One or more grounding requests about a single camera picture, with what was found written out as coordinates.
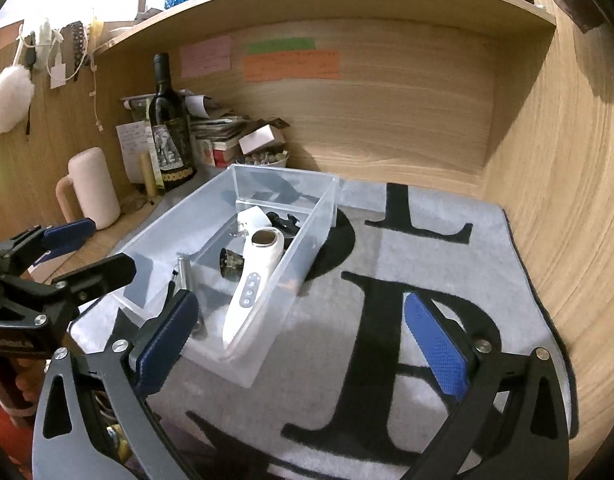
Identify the silver metal tube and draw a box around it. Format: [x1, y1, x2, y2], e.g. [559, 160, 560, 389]
[177, 256, 194, 292]

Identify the dark round camouflage object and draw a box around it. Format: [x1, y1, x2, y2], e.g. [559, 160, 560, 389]
[219, 248, 244, 282]

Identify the clear plastic storage bin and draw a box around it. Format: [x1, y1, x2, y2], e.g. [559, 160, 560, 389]
[70, 165, 339, 388]

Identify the white power plug adapter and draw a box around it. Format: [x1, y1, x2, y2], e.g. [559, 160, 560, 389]
[232, 206, 272, 237]

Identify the white handheld massager device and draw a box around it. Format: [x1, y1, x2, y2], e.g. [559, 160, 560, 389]
[221, 226, 284, 347]

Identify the black clip-on microphone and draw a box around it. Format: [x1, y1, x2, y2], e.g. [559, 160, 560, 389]
[267, 211, 300, 238]

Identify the person's left hand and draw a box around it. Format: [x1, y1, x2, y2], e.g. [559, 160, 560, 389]
[0, 356, 45, 418]

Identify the tan wooden stick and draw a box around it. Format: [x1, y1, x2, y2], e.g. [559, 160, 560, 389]
[139, 151, 158, 198]

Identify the white fluffy pompom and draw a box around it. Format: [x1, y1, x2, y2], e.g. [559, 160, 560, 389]
[0, 65, 34, 134]

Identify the white handwritten note sheet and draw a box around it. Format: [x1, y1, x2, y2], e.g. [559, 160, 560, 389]
[116, 120, 148, 184]

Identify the grey mat with black letters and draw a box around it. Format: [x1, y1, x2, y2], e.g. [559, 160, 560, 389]
[68, 169, 580, 480]

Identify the dark wine bottle elephant label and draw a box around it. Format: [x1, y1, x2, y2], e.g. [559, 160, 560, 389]
[148, 53, 196, 191]

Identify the stack of books and papers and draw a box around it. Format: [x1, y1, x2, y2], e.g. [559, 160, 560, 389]
[183, 93, 250, 168]

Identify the white bowl of stones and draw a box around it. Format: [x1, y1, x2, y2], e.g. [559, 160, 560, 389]
[235, 150, 290, 168]

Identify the white small cardboard box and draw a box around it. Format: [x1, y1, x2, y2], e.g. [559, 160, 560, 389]
[238, 125, 285, 155]

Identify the pink paper note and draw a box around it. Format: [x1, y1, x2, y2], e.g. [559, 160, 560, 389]
[180, 36, 232, 79]

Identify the orange paper note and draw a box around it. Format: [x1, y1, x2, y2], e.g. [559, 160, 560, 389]
[242, 50, 339, 82]

